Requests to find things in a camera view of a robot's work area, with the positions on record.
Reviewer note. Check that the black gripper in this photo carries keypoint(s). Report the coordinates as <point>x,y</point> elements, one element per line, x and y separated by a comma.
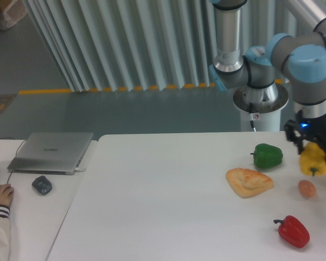
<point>309,124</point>

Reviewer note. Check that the yellow bell pepper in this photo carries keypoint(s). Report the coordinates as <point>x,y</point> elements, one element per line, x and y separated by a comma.
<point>312,160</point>

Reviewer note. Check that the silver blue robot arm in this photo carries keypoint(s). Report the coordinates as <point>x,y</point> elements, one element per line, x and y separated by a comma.
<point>265,77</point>

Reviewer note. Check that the green bell pepper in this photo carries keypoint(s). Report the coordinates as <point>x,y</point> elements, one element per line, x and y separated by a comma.
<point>266,156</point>

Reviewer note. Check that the red bell pepper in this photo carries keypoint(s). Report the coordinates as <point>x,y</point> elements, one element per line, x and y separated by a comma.
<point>293,231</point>

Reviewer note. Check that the person's hand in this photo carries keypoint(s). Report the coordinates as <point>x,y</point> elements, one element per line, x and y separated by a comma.
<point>6,195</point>

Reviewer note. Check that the brown egg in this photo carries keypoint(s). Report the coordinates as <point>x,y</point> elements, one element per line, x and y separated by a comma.
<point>307,189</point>

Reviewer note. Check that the triangular flat bread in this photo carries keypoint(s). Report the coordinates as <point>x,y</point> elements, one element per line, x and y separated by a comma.
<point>248,183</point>

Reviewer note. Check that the white folding screen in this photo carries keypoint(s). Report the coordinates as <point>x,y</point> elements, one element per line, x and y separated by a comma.
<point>155,44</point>

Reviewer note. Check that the silver laptop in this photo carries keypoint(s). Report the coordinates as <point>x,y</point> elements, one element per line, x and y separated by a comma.
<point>51,152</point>

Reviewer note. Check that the dark grey mouse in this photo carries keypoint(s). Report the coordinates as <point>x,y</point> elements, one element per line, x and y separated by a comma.
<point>42,185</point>

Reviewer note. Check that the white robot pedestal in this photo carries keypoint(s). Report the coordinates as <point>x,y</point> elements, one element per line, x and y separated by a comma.
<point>266,122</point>

